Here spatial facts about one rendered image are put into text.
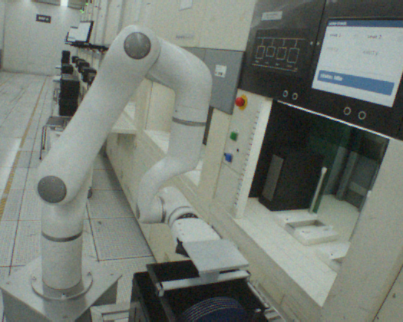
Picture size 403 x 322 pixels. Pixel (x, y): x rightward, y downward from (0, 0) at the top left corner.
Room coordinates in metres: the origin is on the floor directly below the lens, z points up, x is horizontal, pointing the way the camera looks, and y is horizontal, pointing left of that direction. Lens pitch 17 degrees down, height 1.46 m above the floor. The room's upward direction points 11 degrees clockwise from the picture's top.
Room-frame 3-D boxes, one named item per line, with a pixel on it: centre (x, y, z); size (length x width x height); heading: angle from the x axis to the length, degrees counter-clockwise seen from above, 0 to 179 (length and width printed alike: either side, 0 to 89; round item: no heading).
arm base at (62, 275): (0.72, 0.36, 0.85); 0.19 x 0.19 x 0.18
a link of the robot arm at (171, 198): (0.79, 0.05, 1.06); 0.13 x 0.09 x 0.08; 28
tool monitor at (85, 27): (3.76, 1.58, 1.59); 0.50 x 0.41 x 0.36; 119
